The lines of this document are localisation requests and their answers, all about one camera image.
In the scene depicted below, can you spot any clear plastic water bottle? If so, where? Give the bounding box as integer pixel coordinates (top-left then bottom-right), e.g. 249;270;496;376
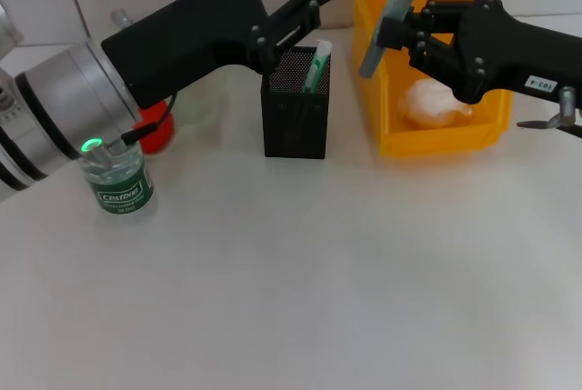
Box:
77;142;156;219

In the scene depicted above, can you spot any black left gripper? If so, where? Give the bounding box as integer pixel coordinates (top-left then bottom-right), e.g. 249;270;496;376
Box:
100;0;342;110

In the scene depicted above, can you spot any green utility knife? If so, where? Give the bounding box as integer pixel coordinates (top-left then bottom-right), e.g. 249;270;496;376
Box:
293;39;334;139

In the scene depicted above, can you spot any black mesh pen holder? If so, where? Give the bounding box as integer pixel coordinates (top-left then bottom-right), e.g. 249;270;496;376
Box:
261;46;332;160

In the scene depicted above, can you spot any yellow plastic bin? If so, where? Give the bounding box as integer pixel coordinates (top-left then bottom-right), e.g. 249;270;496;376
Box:
348;0;517;159

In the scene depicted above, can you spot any grey right gripper cable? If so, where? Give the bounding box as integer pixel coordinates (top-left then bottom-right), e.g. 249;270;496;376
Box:
517;86;582;139

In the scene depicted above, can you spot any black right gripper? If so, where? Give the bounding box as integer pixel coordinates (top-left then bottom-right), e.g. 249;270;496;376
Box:
376;0;582;107

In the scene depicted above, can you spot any white paper ball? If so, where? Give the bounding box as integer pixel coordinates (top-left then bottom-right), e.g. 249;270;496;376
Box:
398;78;474;130

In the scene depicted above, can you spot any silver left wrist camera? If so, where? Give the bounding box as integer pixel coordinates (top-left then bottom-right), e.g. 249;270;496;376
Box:
0;0;24;59

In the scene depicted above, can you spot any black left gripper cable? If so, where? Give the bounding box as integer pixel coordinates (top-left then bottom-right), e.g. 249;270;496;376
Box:
120;92;178;145

